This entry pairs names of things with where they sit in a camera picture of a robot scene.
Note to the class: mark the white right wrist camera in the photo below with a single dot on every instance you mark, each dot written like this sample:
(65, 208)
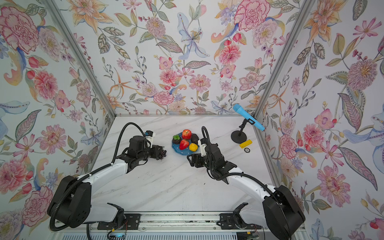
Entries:
(202, 149)

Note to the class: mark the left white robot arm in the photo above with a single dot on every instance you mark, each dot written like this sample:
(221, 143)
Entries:
(72, 204)

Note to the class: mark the aluminium corner post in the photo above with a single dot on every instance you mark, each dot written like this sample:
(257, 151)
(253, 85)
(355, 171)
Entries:
(303, 13)
(63, 27)

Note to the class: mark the dark brown toy avocado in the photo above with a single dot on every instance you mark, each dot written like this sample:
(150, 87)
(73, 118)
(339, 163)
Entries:
(194, 139)

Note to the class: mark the aluminium corner post right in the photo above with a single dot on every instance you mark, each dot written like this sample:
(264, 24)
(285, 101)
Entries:
(303, 13)

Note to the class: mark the dark purple toy grape bunch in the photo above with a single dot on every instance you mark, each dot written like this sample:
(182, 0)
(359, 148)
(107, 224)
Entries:
(162, 153)

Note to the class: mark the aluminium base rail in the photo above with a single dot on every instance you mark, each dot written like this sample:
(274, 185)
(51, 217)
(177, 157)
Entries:
(168, 226)

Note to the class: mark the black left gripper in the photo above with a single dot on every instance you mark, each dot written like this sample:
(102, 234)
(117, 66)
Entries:
(155, 153)

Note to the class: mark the black microphone stand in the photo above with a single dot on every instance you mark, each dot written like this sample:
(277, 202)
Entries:
(239, 136)

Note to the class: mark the red yellow toy apple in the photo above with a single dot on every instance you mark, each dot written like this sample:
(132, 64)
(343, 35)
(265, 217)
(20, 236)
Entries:
(186, 134)

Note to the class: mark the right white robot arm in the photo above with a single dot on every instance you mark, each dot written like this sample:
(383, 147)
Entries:
(273, 207)

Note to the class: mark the aluminium corner post left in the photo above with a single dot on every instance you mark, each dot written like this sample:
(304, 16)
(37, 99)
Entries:
(63, 27)

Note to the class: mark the yellow toy block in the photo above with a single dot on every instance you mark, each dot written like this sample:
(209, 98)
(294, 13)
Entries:
(246, 144)

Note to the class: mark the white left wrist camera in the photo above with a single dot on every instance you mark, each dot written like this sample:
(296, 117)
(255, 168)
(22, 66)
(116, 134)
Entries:
(150, 135)

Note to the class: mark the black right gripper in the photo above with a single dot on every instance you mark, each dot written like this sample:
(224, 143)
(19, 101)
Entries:
(199, 163)

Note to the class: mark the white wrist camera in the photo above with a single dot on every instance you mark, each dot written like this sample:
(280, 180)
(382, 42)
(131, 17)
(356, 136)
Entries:
(150, 135)
(202, 149)

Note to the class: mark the blue toy microphone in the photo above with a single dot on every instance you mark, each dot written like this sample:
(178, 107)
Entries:
(239, 109)

